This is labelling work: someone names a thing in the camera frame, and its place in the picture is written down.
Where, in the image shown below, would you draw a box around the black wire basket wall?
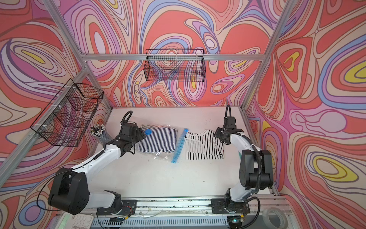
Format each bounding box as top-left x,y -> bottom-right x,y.
30,79 -> 104,148
144,48 -> 206,82

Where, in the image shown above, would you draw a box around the cup of pens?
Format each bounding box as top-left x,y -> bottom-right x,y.
90,124 -> 112,145

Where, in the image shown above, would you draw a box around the black white striped tank top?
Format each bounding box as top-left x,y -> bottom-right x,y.
185,129 -> 224,160

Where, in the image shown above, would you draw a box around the white keypad device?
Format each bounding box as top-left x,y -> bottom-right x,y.
55,212 -> 94,229

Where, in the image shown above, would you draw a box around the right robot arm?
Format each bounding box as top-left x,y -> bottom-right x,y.
214,105 -> 274,214

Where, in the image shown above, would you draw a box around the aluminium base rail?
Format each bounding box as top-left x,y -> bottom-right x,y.
81,195 -> 299,229

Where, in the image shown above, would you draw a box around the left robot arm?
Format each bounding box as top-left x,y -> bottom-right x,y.
46,111 -> 146,215

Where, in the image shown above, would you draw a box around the blue white striped shirt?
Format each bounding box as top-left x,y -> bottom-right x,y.
138,125 -> 178,153

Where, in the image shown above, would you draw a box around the clear tape roll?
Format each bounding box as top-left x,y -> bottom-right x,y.
262,208 -> 288,229

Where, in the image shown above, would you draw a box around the black wire basket back wall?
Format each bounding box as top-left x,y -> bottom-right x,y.
144,48 -> 206,82

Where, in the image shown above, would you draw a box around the clear vacuum bag blue zipper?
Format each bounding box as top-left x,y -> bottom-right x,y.
137,124 -> 189,164

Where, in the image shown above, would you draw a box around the black wire basket left wall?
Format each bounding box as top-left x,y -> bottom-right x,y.
30,79 -> 104,148

